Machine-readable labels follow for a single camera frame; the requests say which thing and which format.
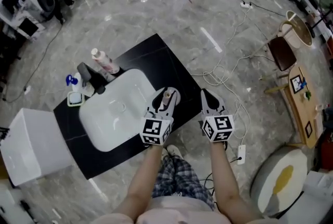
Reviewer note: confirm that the chair with brown seat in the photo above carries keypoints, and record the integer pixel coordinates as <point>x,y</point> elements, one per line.
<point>282,54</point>

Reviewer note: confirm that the round glass table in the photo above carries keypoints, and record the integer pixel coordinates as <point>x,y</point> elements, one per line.
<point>299,30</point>

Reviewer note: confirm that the small green plant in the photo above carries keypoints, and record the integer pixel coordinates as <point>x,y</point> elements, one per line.
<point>307,95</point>

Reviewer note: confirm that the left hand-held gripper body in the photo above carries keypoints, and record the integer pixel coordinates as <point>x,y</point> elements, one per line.
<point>154,129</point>

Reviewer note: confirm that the marble pedestal with black square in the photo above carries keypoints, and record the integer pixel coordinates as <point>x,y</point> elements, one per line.
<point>28,10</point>

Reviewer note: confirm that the small black picture frame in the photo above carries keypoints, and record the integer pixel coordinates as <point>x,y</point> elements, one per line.
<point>309,129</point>

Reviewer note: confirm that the white power adapter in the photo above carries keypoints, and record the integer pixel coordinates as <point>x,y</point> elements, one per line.
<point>241,154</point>

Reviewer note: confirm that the white bottle with pink label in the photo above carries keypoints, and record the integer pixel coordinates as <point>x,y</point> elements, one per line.
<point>105,64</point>

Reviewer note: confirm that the white power strip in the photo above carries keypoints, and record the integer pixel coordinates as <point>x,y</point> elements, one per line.
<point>245,5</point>

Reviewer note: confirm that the person's left forearm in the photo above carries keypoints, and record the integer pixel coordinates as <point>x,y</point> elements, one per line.
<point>143,178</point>

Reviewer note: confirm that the person's pink shirt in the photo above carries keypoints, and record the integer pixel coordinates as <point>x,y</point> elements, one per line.
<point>177,210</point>

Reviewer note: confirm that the green-rimmed soap dish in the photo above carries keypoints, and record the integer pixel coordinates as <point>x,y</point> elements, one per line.
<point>75,99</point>

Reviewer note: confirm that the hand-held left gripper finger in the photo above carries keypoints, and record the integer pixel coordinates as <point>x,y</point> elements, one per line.
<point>151,103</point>
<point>174,106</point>

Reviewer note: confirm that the person's right forearm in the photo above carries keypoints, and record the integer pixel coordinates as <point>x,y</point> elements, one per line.
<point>223,178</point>

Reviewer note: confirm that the person's white shoe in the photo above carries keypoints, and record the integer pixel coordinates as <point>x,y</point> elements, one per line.
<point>165,154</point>
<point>175,150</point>

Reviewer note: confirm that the person's plaid trousers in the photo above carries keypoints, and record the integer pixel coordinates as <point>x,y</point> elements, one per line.
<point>179,178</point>

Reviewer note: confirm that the black tablet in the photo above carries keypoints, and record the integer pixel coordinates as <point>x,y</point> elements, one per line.
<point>296,84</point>

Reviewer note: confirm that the wooden table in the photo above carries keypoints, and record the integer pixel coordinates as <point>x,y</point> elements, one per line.
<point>299,113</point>

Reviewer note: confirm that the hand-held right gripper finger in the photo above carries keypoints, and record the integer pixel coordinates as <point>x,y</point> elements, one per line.
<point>219,106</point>
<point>205,106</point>

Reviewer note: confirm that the black faucet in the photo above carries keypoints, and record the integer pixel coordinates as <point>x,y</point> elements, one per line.
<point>95,82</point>

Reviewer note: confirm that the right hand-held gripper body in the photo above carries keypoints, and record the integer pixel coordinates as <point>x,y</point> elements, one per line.
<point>218,128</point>

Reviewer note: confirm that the white bottle with blue pump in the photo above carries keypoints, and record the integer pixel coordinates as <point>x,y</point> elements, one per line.
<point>88,90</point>

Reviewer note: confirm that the white sink basin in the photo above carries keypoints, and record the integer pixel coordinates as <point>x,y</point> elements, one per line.
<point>117,119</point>

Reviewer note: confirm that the black countertop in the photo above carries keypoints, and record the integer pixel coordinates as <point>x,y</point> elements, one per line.
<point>156,56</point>

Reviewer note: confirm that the black standing fan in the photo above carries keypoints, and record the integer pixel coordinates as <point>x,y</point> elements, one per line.
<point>326,0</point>

